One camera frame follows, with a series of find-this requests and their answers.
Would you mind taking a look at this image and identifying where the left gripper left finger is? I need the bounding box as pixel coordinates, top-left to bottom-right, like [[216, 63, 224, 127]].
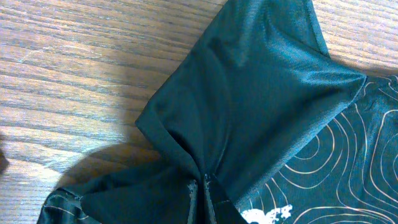
[[187, 180, 207, 224]]

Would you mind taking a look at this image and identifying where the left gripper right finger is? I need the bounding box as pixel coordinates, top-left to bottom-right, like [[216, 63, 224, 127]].
[[203, 174, 248, 224]]

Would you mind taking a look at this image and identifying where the black printed cycling jersey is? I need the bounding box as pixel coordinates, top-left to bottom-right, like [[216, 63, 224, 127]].
[[39, 0, 397, 223]]

